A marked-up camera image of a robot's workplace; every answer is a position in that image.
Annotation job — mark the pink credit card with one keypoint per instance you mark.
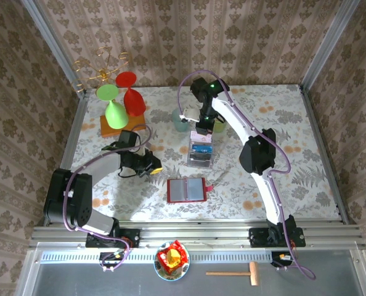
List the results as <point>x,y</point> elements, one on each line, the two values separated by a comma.
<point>198,138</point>

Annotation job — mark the red card holder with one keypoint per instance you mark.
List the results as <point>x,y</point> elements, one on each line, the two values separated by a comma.
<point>186,189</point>

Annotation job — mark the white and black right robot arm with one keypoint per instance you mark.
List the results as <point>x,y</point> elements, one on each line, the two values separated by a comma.
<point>232,114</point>

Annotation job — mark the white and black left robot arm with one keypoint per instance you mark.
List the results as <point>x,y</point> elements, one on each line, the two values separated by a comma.
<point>106,163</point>

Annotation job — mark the clear plastic card box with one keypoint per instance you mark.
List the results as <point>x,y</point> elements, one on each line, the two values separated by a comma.
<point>200,165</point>

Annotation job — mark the green plastic cup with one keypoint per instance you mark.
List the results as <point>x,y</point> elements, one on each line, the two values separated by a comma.
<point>221,127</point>

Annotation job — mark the blue plastic cup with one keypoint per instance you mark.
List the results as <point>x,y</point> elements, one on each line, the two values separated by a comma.
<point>177,124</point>

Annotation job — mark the wooden board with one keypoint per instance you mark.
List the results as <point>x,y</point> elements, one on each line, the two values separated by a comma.
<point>136,121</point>

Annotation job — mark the green plastic goblet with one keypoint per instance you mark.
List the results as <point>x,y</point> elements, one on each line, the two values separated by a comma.
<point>115,114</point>

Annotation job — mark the red plastic goblet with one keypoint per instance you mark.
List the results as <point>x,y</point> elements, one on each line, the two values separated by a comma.
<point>133,98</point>

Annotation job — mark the yellow wedge toy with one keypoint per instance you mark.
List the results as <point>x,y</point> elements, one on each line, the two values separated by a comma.
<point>172,257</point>

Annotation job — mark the red snack wrapper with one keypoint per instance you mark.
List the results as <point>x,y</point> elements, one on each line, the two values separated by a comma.
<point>164,259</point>

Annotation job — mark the floral fern print tablecloth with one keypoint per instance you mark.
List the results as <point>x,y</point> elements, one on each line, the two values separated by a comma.
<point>294,138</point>

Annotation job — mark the black connector board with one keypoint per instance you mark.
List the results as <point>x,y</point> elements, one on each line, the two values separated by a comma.
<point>277,262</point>
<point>109,257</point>

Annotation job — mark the patterned bowl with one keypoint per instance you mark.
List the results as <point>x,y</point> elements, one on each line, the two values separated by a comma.
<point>160,269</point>

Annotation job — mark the grey slotted strip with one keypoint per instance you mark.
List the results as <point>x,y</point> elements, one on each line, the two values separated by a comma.
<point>217,256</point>

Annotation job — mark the grey metal panel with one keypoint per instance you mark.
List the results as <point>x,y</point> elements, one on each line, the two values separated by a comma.
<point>78,282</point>

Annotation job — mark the wooden mallet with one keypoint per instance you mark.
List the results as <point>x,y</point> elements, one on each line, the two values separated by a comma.
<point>254,272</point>

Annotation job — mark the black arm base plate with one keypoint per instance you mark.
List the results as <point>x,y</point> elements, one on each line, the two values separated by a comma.
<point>133,237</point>
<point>257,239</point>

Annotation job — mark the aluminium table side rail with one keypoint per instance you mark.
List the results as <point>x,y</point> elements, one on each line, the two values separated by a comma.
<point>73,129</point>
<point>324,154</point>

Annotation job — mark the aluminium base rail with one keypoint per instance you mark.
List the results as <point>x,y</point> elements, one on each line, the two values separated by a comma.
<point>201,234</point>

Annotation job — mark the aluminium frame post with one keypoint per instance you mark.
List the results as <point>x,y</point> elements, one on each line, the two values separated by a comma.
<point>327,46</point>
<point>55,46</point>

